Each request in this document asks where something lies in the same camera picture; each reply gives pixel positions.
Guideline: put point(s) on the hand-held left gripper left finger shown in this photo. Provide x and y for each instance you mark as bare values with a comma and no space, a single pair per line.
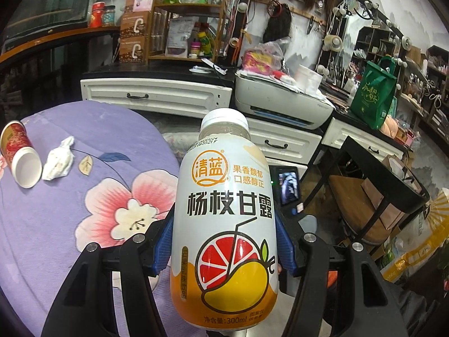
163,249

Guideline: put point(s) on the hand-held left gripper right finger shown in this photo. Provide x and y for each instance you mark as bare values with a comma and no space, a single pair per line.
285,249

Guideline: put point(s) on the white orange juice bottle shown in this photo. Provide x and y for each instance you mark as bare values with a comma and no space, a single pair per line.
224,200

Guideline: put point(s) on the white drawer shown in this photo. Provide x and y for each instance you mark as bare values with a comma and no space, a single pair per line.
280,140
361,140

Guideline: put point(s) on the white printer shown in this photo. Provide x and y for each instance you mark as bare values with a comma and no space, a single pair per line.
280,105

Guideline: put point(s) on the purple floral tablecloth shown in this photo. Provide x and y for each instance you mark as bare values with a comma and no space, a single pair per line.
70,252

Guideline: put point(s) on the brown paper bag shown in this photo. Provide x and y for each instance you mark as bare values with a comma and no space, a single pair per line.
389,196

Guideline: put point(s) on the white paper roll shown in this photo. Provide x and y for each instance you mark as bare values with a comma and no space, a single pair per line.
307,77

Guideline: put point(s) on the peach plush toy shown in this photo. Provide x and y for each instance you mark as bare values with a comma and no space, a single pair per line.
390,127

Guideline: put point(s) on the green tote bag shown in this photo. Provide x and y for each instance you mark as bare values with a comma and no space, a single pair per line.
371,94

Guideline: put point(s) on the pink packet in plastic bag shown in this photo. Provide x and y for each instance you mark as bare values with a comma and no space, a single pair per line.
259,59

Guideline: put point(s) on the yellow white carton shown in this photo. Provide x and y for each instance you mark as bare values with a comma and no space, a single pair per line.
421,245

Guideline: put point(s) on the crumpled white tissue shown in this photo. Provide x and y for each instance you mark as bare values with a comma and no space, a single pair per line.
58,161

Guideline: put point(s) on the white black handheld device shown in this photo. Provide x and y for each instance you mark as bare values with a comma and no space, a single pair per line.
214,66

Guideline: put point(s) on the clear tape roll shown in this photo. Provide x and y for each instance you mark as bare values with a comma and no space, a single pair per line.
334,43

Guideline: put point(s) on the long white drawer cabinet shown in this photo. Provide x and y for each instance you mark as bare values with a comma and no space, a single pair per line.
158,94

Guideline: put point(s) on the black wig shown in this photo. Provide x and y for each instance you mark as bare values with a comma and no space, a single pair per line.
277,24

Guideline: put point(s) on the pink lid jar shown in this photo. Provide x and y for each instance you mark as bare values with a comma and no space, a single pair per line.
195,51

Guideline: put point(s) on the yellow green bottle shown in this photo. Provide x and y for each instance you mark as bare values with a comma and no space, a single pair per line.
205,44

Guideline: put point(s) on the dark cubby shelf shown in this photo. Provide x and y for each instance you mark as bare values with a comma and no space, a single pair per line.
379,44

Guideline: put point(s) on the wooden shelf rack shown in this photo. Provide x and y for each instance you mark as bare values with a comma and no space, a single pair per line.
221,24

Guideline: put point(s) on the red gold paper cup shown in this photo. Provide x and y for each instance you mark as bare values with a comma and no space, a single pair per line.
17,144

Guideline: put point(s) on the white pouch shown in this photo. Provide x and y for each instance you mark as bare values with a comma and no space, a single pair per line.
179,37

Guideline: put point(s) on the brown coffee box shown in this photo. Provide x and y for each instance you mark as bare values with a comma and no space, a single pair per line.
133,50
136,24

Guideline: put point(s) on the wooden counter ledge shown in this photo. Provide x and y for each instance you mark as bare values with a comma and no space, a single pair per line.
52,40

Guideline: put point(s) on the teal glass jar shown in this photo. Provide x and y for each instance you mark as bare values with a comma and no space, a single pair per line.
109,15

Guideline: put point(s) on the brown picture box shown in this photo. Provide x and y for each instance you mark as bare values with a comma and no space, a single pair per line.
140,1

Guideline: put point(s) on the red tin can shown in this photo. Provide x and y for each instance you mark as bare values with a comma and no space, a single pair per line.
96,15

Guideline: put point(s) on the glass tank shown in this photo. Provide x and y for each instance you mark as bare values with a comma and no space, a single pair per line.
52,3

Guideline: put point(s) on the black frame chair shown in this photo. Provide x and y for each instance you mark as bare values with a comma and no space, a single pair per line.
354,196

